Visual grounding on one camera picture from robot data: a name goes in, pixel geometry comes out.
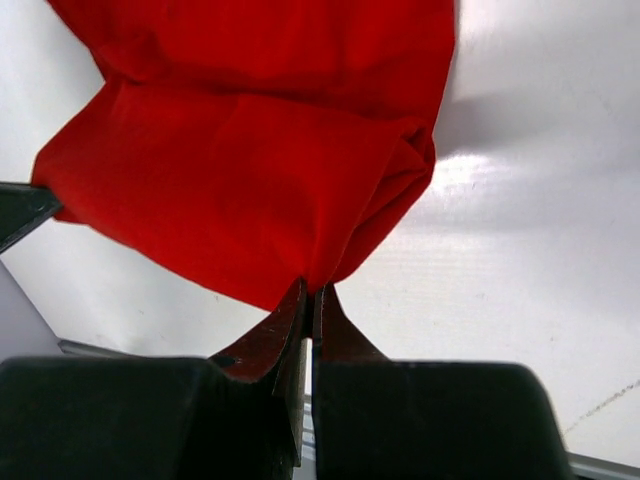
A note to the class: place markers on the red t-shirt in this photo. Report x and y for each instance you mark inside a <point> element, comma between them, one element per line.
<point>247,144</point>

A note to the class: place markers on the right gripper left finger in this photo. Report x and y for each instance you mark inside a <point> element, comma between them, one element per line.
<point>270,350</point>

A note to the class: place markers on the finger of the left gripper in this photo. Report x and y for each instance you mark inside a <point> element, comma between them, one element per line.
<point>23,208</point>

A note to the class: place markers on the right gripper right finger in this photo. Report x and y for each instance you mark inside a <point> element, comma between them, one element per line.
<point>335,338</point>

